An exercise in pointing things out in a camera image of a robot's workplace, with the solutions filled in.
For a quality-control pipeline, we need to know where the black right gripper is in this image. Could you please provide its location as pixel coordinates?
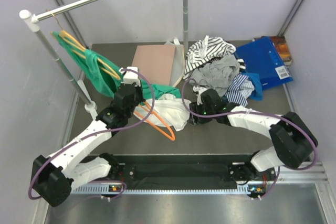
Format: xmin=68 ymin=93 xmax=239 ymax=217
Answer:
xmin=188 ymin=100 xmax=216 ymax=125

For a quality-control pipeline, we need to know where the orange clothes hanger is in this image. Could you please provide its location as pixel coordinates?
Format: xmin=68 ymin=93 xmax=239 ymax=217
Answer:
xmin=133 ymin=100 xmax=176 ymax=141

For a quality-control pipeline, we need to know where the white tank top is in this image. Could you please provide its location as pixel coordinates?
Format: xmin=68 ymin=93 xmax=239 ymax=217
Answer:
xmin=134 ymin=93 xmax=190 ymax=132

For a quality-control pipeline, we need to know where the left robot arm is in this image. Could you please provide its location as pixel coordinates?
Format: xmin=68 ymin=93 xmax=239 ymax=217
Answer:
xmin=28 ymin=83 xmax=144 ymax=207

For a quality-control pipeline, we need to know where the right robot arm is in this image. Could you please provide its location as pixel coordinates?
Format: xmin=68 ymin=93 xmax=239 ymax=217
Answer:
xmin=189 ymin=87 xmax=318 ymax=180

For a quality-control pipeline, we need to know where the green tank top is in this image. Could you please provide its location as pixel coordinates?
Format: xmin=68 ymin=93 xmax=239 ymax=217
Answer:
xmin=50 ymin=30 xmax=181 ymax=100

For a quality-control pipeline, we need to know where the yellow clothes hanger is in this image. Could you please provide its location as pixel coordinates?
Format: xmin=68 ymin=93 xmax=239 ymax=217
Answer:
xmin=46 ymin=10 xmax=122 ymax=80

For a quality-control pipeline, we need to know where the grey shirt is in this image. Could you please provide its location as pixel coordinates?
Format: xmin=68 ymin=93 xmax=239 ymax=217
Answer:
xmin=191 ymin=55 xmax=240 ymax=96

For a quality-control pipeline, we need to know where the blue striped shirt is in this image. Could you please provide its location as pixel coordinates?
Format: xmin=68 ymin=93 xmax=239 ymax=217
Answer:
xmin=225 ymin=74 xmax=255 ymax=107

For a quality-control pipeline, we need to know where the blue cloth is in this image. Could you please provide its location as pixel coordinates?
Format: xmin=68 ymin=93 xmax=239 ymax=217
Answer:
xmin=244 ymin=72 xmax=264 ymax=101

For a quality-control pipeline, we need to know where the striped black white shirt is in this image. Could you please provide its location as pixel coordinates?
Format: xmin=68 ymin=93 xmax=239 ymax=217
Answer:
xmin=183 ymin=35 xmax=236 ymax=80

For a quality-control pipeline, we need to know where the blue folder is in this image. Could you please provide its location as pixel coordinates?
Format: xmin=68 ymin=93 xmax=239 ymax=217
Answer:
xmin=234 ymin=37 xmax=293 ymax=90

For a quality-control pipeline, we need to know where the silver clothes rack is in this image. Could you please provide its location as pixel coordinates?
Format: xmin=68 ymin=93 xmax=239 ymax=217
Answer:
xmin=18 ymin=0 xmax=190 ymax=120

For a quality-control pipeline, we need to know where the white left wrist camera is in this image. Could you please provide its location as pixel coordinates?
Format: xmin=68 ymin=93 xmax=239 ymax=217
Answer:
xmin=119 ymin=67 xmax=141 ymax=87

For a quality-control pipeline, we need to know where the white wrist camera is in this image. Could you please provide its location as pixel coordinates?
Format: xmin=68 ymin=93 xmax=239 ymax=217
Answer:
xmin=119 ymin=67 xmax=141 ymax=87
xmin=192 ymin=86 xmax=207 ymax=96

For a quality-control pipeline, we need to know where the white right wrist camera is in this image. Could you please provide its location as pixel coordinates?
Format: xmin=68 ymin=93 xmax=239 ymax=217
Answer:
xmin=192 ymin=86 xmax=207 ymax=96

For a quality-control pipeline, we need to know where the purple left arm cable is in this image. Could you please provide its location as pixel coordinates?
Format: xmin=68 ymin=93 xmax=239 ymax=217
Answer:
xmin=28 ymin=68 xmax=156 ymax=200

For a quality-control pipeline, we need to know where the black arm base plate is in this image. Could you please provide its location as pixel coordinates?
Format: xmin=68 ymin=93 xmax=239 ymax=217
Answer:
xmin=109 ymin=154 xmax=262 ymax=185

